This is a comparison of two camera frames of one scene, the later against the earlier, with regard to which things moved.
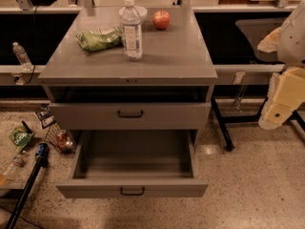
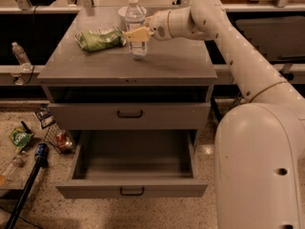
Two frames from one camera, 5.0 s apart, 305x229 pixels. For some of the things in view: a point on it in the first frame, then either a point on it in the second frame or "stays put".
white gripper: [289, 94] → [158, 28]
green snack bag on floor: [20, 137] stays put
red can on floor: [58, 138] stays put
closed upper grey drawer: [130, 116] stays put
